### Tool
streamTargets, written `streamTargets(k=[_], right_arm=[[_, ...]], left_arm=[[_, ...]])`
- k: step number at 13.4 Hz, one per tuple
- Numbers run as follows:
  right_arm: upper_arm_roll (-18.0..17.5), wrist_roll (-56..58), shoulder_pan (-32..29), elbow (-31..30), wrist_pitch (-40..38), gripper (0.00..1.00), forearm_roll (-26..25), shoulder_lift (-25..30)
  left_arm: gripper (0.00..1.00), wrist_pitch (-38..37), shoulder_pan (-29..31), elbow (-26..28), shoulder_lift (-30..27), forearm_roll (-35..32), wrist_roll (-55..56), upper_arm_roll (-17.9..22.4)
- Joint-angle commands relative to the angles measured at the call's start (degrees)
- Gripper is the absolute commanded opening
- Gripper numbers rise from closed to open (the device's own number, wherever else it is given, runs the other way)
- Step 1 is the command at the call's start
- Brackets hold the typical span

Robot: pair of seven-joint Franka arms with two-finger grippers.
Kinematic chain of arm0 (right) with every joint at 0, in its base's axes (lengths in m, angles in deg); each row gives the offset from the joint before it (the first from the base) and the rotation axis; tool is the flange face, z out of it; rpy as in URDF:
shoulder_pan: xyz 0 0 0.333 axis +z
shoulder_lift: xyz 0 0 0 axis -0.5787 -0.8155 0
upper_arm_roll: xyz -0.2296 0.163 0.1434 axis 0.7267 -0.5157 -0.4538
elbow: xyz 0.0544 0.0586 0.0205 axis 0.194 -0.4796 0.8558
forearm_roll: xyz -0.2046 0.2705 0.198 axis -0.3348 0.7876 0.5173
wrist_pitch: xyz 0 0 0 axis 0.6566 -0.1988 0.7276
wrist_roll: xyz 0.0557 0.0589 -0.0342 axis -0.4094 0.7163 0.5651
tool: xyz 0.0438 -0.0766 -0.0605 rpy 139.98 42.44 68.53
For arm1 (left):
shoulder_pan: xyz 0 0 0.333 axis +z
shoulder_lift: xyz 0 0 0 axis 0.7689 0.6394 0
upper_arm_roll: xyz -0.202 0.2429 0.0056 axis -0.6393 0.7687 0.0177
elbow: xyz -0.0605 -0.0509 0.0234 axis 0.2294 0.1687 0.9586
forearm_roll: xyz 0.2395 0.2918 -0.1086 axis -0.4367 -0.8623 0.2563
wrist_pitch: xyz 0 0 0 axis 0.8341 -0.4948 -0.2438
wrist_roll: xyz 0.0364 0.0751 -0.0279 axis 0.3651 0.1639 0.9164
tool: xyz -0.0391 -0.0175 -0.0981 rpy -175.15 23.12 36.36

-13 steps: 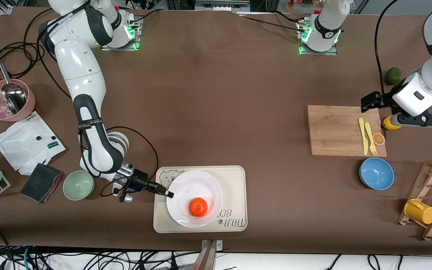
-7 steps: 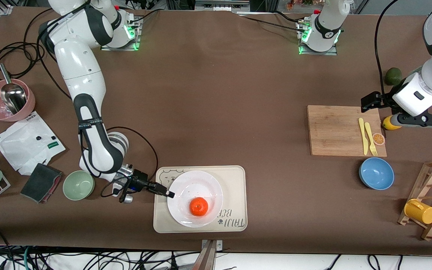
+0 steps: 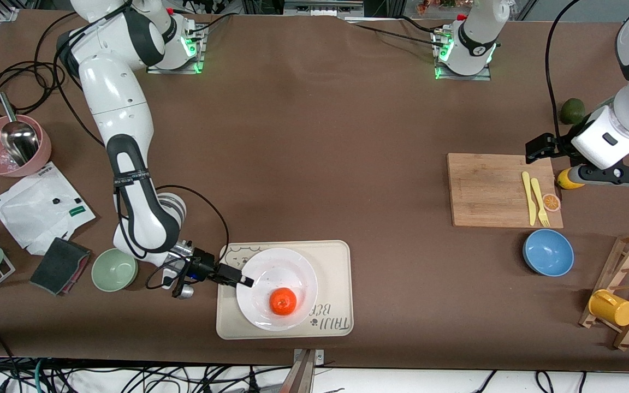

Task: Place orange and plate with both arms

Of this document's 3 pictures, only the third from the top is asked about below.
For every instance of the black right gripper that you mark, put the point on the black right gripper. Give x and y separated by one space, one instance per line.
203 267

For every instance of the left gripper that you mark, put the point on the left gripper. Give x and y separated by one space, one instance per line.
562 143

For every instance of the white round plate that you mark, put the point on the white round plate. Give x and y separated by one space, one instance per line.
276 267

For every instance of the orange mandarin fruit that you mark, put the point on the orange mandarin fruit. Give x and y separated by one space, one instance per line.
283 301

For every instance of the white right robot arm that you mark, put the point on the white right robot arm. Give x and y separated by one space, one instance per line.
112 93

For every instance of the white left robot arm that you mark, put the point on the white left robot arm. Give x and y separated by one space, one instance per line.
475 33

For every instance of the yellow lemon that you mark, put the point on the yellow lemon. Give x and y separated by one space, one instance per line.
565 180

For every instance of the yellow plastic knife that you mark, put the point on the yellow plastic knife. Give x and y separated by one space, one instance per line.
527 191

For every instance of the yellow plastic fork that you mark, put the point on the yellow plastic fork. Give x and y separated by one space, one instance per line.
537 194

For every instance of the dark green lime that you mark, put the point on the dark green lime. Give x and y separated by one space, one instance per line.
571 112

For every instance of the round orange slice tag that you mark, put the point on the round orange slice tag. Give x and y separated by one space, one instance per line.
551 202

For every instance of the wooden cutting board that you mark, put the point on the wooden cutting board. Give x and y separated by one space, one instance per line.
489 191

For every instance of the blue bowl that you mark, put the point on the blue bowl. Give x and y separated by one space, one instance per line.
548 252

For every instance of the beige tray with bear print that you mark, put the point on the beige tray with bear print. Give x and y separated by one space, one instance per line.
336 262

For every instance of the pale green bowl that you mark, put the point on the pale green bowl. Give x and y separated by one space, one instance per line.
111 271

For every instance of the wooden cup drying rack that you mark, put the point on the wooden cup drying rack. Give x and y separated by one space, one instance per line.
628 254

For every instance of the yellow plastic cup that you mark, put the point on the yellow plastic cup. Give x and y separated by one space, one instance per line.
612 309

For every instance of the dark grey folded cloth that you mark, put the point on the dark grey folded cloth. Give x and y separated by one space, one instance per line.
58 265

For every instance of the brown table cover mat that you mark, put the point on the brown table cover mat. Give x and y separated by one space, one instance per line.
347 136

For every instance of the white plastic bag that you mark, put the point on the white plastic bag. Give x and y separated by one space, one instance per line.
36 213

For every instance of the metal scoop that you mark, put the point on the metal scoop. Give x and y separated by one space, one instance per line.
18 139

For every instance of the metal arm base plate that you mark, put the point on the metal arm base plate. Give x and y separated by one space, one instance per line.
183 71
478 77

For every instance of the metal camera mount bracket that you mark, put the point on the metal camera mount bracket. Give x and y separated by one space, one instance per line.
303 376

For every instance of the aluminium frame crossbar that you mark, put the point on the aluminium frame crossbar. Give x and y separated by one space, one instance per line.
322 6

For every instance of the aluminium frame profile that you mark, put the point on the aluminium frame profile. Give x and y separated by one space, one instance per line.
7 13

